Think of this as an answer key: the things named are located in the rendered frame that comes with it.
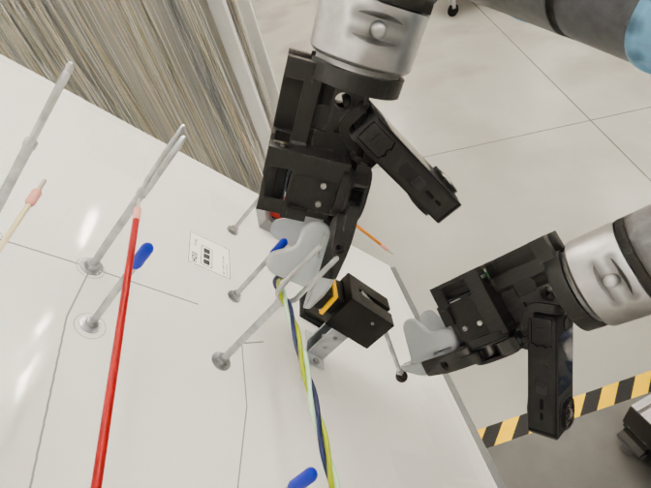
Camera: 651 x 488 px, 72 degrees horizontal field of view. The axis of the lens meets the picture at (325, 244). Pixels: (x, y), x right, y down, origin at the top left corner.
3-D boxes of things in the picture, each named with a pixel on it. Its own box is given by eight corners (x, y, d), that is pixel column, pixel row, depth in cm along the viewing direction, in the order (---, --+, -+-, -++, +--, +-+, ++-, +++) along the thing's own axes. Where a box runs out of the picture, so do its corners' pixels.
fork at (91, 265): (80, 254, 35) (172, 116, 30) (104, 262, 36) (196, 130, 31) (77, 271, 34) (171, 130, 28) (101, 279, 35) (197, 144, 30)
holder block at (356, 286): (366, 350, 45) (394, 325, 43) (324, 323, 43) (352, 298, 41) (361, 320, 48) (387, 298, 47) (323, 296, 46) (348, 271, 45)
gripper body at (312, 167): (262, 178, 41) (291, 39, 35) (351, 198, 42) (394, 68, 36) (254, 218, 34) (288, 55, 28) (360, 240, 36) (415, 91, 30)
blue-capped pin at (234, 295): (238, 305, 44) (292, 248, 41) (226, 297, 44) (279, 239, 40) (240, 295, 46) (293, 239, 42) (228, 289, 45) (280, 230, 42)
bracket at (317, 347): (323, 372, 46) (355, 344, 44) (304, 361, 45) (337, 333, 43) (321, 340, 50) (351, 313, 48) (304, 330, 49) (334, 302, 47)
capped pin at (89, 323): (87, 313, 32) (145, 231, 29) (105, 324, 32) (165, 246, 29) (75, 324, 31) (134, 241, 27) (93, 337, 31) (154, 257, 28)
